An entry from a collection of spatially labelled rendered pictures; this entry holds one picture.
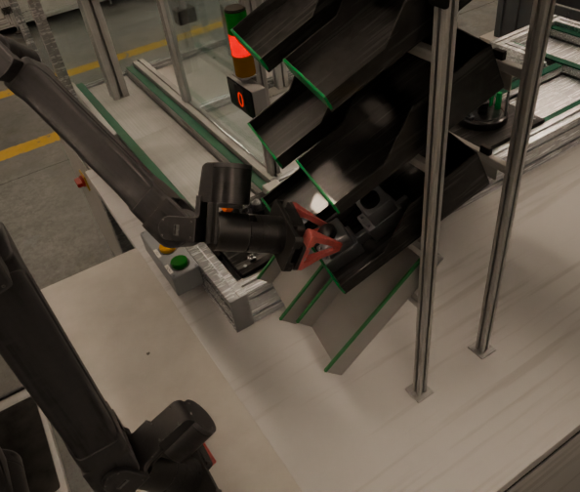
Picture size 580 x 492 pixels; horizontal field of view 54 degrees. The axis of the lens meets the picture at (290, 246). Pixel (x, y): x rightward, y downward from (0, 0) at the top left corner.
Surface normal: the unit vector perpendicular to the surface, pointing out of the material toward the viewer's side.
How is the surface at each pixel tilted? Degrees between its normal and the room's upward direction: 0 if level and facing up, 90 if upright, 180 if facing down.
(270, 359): 0
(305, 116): 25
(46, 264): 0
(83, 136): 48
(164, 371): 0
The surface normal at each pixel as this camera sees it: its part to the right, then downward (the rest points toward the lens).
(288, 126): -0.49, -0.53
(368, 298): -0.73, -0.29
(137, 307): -0.11, -0.74
